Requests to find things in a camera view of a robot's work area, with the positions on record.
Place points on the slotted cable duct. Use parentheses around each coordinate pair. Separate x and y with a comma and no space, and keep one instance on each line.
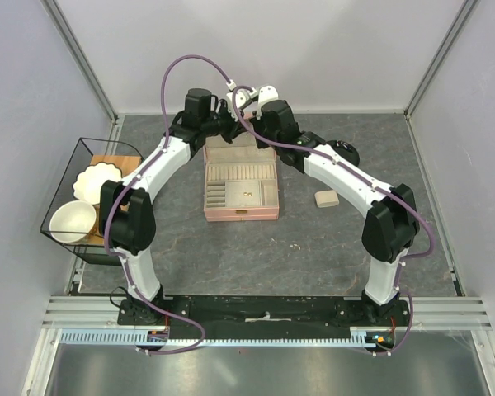
(150,338)

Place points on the black round plate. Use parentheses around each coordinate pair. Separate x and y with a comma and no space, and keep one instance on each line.
(352,156)

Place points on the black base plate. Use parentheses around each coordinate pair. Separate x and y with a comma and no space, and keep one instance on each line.
(285,316)

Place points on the wooden board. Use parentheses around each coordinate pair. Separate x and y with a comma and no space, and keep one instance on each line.
(127,164)

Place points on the white scalloped dish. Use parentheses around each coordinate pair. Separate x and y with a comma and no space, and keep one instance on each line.
(87,186)

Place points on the pink jewelry box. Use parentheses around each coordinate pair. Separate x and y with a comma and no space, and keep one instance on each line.
(232,169)

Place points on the white round bowl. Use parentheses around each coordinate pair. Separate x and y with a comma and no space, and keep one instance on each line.
(72,222)

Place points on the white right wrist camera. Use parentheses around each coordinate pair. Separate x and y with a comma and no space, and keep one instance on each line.
(267,94)

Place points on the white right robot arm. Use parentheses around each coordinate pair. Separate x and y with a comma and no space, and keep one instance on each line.
(390,216)

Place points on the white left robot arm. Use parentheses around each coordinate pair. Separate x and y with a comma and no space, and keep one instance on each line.
(126,218)

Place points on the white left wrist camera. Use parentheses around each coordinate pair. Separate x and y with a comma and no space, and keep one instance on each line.
(240,98)

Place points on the hair clips on plate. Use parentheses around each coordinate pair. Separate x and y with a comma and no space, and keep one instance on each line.
(345,145)

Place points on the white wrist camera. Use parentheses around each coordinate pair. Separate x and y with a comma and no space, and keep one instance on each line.
(267,94)
(240,98)

